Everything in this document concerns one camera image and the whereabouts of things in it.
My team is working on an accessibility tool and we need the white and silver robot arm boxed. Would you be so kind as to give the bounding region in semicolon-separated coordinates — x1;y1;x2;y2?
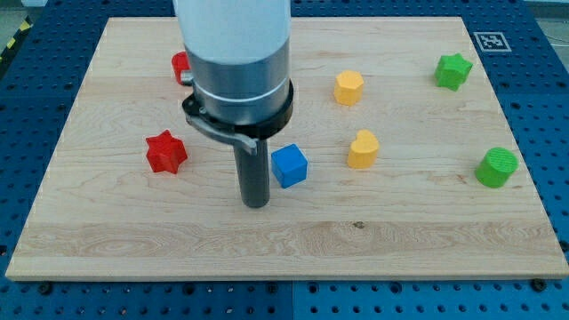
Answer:
172;0;294;208

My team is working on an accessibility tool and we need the green cylinder block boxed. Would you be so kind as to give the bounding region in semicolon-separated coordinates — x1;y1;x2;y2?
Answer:
475;147;519;188

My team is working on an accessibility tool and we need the yellow hexagon block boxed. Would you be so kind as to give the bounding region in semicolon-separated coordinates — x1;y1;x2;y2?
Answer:
333;70;365;106

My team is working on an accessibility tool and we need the black clamp ring with lever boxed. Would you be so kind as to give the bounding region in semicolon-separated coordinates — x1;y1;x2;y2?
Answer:
181;80;294;156

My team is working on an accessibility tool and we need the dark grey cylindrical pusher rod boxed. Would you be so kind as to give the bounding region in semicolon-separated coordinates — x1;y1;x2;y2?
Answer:
234;140;270;208

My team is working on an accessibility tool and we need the wooden board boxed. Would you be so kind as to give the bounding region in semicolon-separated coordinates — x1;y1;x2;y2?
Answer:
4;16;569;282

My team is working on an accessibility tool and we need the blue cube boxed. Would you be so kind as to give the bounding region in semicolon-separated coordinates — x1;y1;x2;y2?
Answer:
271;144;309;188

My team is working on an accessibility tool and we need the yellow heart block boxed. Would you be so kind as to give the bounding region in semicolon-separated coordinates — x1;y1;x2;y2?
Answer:
347;129;380;169

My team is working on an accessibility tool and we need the green star block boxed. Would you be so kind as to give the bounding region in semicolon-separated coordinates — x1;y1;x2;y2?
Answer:
435;53;473;92

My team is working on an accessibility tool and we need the red block behind arm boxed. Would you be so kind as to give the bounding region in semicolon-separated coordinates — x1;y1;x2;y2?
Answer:
171;52;191;85

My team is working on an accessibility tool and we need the red star block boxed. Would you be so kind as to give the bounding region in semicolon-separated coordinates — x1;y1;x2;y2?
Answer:
146;130;188;174

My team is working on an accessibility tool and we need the white fiducial marker tag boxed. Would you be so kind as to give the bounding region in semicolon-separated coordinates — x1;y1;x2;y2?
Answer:
474;31;511;52

